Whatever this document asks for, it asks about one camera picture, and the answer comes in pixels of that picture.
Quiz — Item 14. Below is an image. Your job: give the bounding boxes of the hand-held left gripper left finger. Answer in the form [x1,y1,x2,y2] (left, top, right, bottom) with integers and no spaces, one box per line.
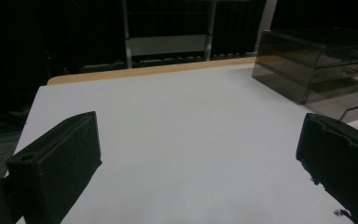
[5,110,103,224]

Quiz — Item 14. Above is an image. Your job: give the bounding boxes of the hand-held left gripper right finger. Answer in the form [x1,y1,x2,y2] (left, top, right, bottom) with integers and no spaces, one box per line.
[296,112,358,224]

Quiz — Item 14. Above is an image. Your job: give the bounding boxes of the grey metal stand frame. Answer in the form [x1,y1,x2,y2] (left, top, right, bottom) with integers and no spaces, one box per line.
[121,0,278,69]

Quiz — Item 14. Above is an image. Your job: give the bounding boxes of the smoked clear plastic drawer box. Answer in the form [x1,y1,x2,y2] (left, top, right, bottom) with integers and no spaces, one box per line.
[251,27,358,123]

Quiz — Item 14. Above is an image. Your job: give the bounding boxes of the white table mat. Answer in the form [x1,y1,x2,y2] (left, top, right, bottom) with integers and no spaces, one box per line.
[5,63,358,224]

